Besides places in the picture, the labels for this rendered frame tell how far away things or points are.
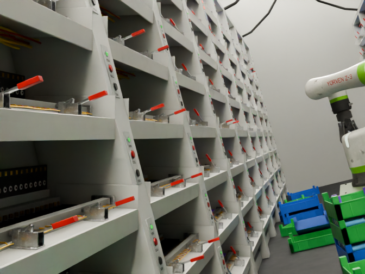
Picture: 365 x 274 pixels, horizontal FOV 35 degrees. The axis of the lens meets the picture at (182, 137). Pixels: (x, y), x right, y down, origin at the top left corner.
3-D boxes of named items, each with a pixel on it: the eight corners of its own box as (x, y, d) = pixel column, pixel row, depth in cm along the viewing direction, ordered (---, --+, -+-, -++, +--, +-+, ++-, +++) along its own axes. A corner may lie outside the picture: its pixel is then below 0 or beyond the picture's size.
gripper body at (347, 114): (345, 110, 281) (351, 128, 280) (353, 109, 288) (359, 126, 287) (332, 114, 286) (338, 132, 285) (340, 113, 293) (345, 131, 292)
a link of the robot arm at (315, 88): (377, 83, 259) (371, 60, 259) (360, 87, 252) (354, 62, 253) (319, 100, 289) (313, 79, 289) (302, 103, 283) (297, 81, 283)
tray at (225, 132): (234, 137, 330) (234, 120, 330) (219, 137, 271) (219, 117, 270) (200, 137, 334) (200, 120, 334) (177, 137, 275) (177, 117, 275)
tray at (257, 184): (262, 193, 396) (262, 173, 396) (254, 203, 337) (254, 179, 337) (233, 192, 400) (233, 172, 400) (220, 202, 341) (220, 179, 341)
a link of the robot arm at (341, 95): (346, 69, 288) (330, 77, 297) (328, 73, 281) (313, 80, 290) (354, 96, 286) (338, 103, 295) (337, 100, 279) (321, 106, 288)
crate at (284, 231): (334, 223, 384) (331, 211, 384) (322, 230, 368) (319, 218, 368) (294, 229, 402) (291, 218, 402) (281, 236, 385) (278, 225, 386)
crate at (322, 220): (300, 238, 360) (297, 225, 363) (332, 231, 356) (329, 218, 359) (295, 231, 333) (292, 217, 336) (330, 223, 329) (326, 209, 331)
